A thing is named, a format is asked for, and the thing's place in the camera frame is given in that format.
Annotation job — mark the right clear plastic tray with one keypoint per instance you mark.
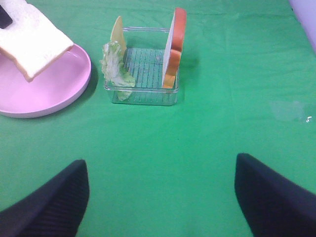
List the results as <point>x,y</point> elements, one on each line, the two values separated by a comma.
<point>143,59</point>

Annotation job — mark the green lettuce leaf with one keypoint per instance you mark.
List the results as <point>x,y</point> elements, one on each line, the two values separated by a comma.
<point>112,67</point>

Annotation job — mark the bread slice from tray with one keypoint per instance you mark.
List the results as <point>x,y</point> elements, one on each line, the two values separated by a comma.
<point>31,41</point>

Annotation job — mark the bread slice in right tray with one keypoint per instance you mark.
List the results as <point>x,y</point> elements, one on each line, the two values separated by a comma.
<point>174,47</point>

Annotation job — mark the pink round plate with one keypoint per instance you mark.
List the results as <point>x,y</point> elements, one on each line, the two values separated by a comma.
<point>56,87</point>

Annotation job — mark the yellow cheese slice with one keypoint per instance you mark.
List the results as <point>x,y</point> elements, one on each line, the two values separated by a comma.
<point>117,34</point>

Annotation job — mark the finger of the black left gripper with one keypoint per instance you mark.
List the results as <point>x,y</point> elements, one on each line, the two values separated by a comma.
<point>5,19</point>

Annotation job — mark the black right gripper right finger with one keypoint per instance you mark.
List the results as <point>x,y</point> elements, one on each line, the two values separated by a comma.
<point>272,205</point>

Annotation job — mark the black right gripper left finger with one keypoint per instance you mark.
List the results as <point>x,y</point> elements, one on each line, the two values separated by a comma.
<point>56,209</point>

